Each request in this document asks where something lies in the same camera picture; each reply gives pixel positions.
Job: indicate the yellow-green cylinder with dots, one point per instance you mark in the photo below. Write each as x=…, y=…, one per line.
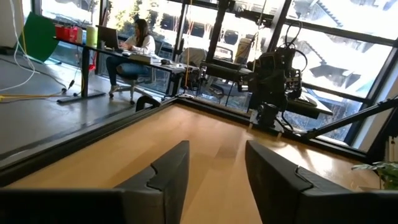
x=92, y=35

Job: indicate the green board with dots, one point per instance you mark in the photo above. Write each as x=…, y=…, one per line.
x=38, y=37

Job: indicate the green artificial plant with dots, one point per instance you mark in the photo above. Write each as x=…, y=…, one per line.
x=385, y=172

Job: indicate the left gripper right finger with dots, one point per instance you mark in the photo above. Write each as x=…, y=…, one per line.
x=286, y=199

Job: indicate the beige cylinder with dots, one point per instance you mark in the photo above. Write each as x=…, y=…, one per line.
x=243, y=49

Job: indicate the person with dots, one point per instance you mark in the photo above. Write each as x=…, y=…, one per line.
x=140, y=43

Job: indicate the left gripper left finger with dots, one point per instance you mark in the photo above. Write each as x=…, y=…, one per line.
x=155, y=199

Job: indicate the office chair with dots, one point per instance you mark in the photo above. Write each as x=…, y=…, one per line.
x=132, y=85

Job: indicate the black long desk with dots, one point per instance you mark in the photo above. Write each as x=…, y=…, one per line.
x=85, y=71

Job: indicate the red box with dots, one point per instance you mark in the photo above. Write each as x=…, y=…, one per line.
x=65, y=33

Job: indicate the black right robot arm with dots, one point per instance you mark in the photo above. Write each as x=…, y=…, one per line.
x=267, y=116

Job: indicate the black frame clamp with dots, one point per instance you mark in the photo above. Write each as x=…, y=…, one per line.
x=147, y=102

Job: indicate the black aluminium table frame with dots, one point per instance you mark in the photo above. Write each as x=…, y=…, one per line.
x=77, y=144

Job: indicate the black laptop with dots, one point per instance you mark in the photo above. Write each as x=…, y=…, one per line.
x=109, y=37

